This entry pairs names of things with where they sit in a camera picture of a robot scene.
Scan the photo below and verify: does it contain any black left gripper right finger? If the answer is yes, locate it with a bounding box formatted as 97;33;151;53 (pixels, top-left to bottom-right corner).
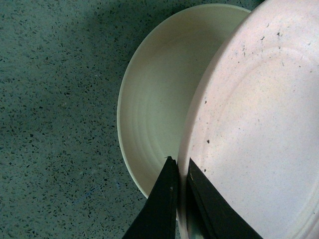
186;159;261;239

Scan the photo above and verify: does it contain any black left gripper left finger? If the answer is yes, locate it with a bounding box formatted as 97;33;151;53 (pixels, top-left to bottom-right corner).
123;156;178;239

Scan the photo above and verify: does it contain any pink plate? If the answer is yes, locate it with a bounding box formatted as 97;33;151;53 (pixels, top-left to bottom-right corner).
178;0;319;239

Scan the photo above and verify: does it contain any cream white plate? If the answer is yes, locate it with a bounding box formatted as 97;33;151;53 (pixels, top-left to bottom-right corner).
117;3;249;197

